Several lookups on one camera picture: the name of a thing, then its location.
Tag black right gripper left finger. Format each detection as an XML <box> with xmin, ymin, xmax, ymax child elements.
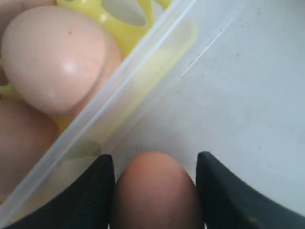
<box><xmin>4</xmin><ymin>154</ymin><xmax>115</xmax><ymax>229</ymax></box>

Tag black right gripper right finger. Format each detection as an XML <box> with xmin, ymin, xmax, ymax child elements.
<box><xmin>195</xmin><ymin>152</ymin><xmax>305</xmax><ymax>229</ymax></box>

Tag brown egg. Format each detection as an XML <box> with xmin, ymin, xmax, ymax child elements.
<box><xmin>0</xmin><ymin>6</ymin><xmax>122</xmax><ymax>117</ymax></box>
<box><xmin>110</xmin><ymin>151</ymin><xmax>204</xmax><ymax>229</ymax></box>
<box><xmin>0</xmin><ymin>0</ymin><xmax>55</xmax><ymax>33</ymax></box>

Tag clear plastic bin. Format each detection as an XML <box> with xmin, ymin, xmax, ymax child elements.
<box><xmin>0</xmin><ymin>0</ymin><xmax>305</xmax><ymax>229</ymax></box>

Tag yellow plastic egg tray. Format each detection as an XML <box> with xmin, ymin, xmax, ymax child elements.
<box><xmin>0</xmin><ymin>0</ymin><xmax>198</xmax><ymax>134</ymax></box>

